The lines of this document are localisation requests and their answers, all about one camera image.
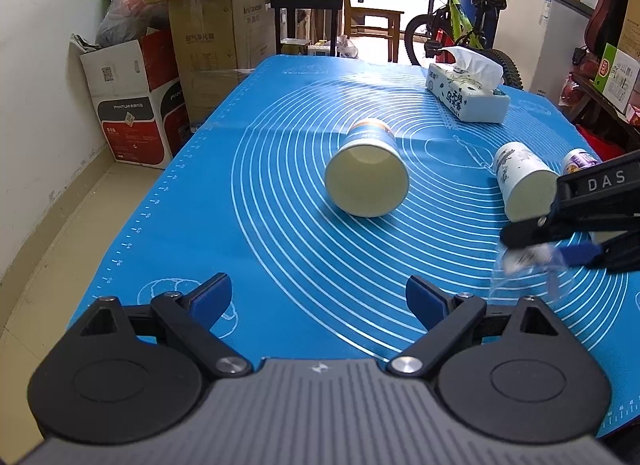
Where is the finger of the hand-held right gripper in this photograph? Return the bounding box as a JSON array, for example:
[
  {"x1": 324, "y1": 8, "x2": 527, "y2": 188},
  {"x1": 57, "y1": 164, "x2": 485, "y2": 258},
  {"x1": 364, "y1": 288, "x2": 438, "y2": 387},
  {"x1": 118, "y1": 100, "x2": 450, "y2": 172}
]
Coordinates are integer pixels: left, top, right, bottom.
[
  {"x1": 562, "y1": 231, "x2": 640, "y2": 274},
  {"x1": 501, "y1": 209, "x2": 640, "y2": 249}
]

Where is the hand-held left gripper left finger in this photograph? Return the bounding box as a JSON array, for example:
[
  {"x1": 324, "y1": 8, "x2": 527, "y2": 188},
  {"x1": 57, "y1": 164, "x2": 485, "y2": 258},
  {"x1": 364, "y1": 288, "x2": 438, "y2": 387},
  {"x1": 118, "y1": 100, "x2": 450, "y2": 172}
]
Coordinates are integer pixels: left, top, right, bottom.
[{"x1": 65, "y1": 272, "x2": 253, "y2": 379}]

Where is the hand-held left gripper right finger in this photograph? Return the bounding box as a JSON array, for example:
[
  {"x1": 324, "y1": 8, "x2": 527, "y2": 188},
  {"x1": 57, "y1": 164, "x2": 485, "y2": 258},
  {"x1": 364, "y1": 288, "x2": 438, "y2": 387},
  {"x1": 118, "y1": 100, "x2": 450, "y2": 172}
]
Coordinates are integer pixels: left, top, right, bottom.
[{"x1": 388, "y1": 274, "x2": 581, "y2": 379}]

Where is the clear plastic cup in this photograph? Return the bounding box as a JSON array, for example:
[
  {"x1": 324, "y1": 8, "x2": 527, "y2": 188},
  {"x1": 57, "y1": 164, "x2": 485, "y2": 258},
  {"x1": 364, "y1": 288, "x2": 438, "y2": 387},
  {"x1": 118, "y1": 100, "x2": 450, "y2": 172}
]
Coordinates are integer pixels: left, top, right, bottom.
[{"x1": 492, "y1": 240, "x2": 572, "y2": 307}]

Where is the blue and orange paper cup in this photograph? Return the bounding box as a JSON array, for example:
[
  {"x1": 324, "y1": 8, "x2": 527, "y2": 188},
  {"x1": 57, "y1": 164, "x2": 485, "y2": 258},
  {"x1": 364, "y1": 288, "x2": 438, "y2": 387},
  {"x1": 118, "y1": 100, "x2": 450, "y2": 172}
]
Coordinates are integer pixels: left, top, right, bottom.
[{"x1": 324, "y1": 118, "x2": 410, "y2": 219}]

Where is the white printed paper cup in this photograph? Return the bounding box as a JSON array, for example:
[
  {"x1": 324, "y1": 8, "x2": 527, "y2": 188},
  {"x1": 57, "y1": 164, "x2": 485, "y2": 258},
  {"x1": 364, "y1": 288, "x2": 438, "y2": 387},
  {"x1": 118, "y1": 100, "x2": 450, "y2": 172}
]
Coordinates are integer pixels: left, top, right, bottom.
[{"x1": 492, "y1": 141, "x2": 560, "y2": 222}]

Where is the small purple bottle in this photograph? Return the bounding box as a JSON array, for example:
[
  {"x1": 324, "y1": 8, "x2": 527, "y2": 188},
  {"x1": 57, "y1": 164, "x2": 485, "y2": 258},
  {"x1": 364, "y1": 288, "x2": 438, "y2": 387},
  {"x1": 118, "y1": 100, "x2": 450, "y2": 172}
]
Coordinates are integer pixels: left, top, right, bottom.
[{"x1": 563, "y1": 148, "x2": 599, "y2": 176}]

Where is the dark wooden shelf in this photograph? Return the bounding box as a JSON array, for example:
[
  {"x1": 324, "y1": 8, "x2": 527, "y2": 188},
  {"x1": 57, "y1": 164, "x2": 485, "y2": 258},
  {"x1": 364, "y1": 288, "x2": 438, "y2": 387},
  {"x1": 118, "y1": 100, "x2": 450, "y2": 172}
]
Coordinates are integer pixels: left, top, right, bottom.
[{"x1": 569, "y1": 72, "x2": 640, "y2": 152}]

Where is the blue silicone baking mat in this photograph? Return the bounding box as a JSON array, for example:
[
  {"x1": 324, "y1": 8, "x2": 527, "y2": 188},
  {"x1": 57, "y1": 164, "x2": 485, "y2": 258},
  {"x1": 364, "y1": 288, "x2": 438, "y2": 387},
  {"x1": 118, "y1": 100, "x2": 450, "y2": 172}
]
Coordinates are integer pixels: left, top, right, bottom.
[{"x1": 74, "y1": 54, "x2": 640, "y2": 440}]

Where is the green and white box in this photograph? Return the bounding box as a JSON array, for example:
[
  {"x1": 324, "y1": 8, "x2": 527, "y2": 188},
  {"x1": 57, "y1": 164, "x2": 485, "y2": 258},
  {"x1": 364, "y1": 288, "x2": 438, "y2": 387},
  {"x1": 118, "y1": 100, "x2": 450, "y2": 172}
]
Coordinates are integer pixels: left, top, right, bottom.
[{"x1": 597, "y1": 42, "x2": 640, "y2": 114}]

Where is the white tissue pack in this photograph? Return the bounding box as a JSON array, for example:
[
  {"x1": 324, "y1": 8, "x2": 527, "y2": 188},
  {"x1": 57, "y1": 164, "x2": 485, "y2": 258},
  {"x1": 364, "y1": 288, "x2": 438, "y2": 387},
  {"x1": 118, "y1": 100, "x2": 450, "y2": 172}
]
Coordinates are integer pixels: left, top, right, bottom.
[{"x1": 425, "y1": 46, "x2": 511, "y2": 124}]

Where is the white chest freezer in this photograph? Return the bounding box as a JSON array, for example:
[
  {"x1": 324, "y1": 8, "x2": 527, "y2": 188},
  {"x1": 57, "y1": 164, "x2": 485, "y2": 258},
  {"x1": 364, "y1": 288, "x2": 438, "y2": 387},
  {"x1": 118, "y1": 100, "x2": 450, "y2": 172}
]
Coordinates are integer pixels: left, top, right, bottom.
[{"x1": 492, "y1": 0, "x2": 596, "y2": 97}]

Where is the dark red instrument bag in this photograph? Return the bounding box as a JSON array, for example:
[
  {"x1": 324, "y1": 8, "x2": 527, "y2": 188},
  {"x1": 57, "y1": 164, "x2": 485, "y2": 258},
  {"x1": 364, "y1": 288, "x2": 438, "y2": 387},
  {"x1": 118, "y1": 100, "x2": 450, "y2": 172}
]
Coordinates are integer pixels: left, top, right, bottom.
[{"x1": 584, "y1": 0, "x2": 640, "y2": 58}]

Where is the white and red printer box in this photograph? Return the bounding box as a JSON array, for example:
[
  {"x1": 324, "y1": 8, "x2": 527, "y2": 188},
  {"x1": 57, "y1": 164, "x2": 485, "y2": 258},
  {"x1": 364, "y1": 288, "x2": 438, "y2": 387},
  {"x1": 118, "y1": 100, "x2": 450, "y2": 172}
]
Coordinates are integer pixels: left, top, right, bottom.
[{"x1": 79, "y1": 28, "x2": 190, "y2": 170}]

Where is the green bicycle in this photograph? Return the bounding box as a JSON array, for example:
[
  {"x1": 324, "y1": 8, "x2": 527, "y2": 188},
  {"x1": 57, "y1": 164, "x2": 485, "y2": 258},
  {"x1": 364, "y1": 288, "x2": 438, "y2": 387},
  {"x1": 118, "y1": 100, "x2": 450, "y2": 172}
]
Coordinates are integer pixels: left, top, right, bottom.
[{"x1": 391, "y1": 0, "x2": 524, "y2": 91}]

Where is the brown taped cardboard box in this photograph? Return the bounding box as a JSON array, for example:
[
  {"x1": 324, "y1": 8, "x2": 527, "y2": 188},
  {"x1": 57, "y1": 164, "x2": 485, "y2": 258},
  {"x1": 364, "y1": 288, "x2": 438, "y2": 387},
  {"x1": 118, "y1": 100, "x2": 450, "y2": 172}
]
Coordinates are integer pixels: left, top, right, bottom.
[{"x1": 168, "y1": 0, "x2": 240, "y2": 127}]

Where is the wooden chair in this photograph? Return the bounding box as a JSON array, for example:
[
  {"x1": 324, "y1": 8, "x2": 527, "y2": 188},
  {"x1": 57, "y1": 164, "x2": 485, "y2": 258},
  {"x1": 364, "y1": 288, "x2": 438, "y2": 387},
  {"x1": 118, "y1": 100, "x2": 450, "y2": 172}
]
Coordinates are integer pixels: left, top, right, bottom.
[{"x1": 342, "y1": 0, "x2": 405, "y2": 64}]

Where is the tall brown cardboard box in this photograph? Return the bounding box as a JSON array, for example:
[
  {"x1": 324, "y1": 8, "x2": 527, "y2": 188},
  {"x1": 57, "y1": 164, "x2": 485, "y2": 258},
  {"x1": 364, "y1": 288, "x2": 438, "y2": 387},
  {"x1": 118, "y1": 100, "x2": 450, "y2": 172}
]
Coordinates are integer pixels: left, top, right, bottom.
[{"x1": 230, "y1": 0, "x2": 277, "y2": 70}]

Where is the clear plastic bag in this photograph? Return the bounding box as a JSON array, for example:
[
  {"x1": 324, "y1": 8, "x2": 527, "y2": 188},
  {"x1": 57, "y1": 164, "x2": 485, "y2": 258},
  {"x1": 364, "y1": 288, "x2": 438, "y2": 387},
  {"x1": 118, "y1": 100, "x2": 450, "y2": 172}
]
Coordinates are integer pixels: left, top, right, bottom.
[{"x1": 94, "y1": 0, "x2": 171, "y2": 49}]

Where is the black utility cart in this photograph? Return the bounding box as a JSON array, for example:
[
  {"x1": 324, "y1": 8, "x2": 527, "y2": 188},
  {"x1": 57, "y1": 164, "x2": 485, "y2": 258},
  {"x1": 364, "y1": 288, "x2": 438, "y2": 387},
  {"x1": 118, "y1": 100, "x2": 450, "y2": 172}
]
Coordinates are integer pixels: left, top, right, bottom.
[{"x1": 270, "y1": 0, "x2": 344, "y2": 57}]

